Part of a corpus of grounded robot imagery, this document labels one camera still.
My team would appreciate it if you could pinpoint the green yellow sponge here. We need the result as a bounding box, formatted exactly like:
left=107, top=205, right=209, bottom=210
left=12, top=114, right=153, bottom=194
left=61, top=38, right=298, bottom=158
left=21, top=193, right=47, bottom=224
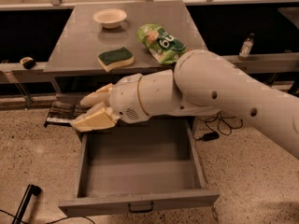
left=98, top=47, right=135, bottom=72

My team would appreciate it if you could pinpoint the small clear bottle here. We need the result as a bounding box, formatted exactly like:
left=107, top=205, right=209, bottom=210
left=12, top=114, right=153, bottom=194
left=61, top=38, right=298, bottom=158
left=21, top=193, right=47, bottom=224
left=238, top=33, right=255, bottom=61

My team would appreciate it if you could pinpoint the grey drawer cabinet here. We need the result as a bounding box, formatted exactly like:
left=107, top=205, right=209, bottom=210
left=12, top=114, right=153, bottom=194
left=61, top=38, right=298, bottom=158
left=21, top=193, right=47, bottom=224
left=50, top=1, right=205, bottom=96

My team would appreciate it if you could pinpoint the grey side rail bench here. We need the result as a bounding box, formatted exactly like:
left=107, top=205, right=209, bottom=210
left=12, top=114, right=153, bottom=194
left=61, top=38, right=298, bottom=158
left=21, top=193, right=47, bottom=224
left=0, top=52, right=299, bottom=84

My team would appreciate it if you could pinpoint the green chip bag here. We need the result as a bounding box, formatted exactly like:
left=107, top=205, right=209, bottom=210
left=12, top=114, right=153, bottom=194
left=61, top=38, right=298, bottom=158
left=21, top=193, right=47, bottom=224
left=136, top=23, right=188, bottom=65

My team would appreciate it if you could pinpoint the black stand leg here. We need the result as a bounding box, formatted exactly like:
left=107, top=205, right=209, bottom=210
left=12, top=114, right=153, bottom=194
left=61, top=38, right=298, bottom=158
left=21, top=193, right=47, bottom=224
left=11, top=184, right=42, bottom=224

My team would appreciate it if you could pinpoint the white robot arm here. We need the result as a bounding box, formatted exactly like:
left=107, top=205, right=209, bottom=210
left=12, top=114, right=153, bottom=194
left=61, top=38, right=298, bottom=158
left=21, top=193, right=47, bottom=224
left=71, top=49, right=299, bottom=158

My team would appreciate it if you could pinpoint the white bowl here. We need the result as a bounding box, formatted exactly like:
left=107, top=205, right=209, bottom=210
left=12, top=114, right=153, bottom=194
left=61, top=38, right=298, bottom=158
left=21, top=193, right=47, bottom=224
left=93, top=8, right=127, bottom=29

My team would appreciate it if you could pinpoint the grey open middle drawer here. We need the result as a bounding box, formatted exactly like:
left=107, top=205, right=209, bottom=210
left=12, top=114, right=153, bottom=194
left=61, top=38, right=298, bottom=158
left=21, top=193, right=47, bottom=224
left=59, top=119, right=219, bottom=217

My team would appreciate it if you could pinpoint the black power cable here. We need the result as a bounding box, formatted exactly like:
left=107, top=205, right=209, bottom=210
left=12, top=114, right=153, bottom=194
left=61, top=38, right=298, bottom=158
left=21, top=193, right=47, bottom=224
left=193, top=110, right=244, bottom=142

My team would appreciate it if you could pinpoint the grey upper drawer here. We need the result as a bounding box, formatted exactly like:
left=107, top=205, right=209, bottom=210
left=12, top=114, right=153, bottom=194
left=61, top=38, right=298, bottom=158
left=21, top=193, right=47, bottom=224
left=56, top=92, right=85, bottom=105

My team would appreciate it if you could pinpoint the black power adapter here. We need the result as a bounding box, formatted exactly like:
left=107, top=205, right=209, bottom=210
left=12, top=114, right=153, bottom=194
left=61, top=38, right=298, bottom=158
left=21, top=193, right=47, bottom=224
left=203, top=132, right=220, bottom=141

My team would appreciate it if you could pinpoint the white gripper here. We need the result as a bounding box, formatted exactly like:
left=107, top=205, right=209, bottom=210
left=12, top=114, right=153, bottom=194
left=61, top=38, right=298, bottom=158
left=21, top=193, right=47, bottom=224
left=70, top=74, right=150, bottom=133

